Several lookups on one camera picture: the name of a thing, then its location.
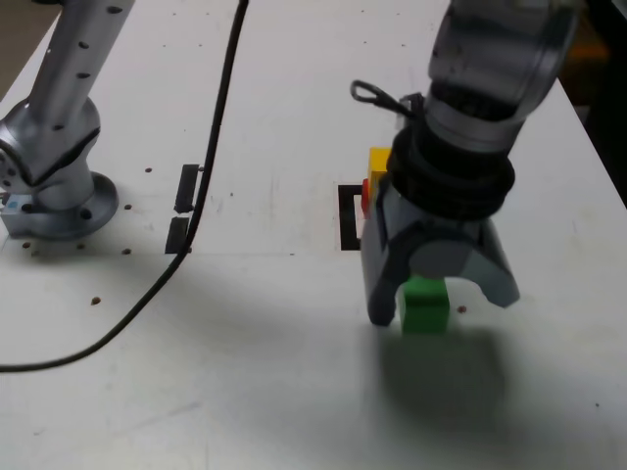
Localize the black looped cable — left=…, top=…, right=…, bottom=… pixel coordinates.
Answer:
left=349, top=79, right=425, bottom=121

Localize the black tape square outline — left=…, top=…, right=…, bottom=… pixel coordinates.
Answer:
left=337, top=182, right=367, bottom=253

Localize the black tape strip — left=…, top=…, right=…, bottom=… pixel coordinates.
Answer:
left=164, top=163, right=201, bottom=256

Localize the green cube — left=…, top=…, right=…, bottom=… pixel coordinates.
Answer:
left=400, top=274, right=452, bottom=336

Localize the long black cable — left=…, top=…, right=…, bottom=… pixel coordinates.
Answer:
left=0, top=0, right=252, bottom=375

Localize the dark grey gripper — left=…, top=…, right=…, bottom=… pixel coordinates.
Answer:
left=361, top=187, right=522, bottom=328

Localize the yellow cube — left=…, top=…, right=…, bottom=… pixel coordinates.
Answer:
left=367, top=146, right=394, bottom=206

